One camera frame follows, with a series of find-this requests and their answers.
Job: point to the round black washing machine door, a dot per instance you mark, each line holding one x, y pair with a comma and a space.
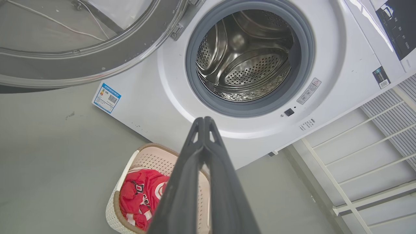
97, 61

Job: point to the small printed text label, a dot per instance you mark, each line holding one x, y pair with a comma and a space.
307, 124

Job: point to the small black door lock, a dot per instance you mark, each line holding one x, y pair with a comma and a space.
289, 112

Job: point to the red printed garment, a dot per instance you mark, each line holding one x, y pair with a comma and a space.
136, 198

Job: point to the white washing machine body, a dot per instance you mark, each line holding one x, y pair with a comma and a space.
341, 81

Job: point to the grey metal door hinge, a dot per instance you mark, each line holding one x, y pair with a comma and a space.
185, 19

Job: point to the cream perforated laundry basket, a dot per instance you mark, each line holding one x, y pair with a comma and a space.
152, 159

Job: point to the black washer control panel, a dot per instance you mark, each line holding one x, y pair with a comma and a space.
398, 29

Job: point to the blue energy label sticker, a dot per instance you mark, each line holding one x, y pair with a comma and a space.
106, 98

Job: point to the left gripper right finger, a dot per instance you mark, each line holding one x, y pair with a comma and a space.
227, 201

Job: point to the steel perforated washer drum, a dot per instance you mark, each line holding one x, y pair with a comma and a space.
247, 65

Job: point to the white ribbed panel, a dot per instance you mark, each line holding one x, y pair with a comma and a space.
383, 109

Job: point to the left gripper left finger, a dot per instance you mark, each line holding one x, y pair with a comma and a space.
182, 195

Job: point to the grey warning sticker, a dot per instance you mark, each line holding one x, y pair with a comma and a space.
308, 91

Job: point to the black barcode sticker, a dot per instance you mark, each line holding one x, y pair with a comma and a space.
381, 77

